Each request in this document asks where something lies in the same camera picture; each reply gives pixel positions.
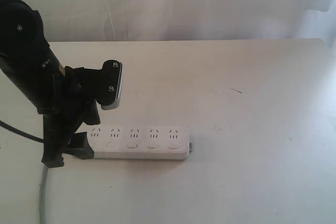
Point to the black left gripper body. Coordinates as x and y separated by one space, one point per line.
73 101

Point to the white backdrop curtain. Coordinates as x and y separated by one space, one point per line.
139 20

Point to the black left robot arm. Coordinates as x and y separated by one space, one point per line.
26 57

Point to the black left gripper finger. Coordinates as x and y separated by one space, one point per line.
79 147
55 143

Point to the white five-outlet power strip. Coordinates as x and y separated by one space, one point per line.
138 142

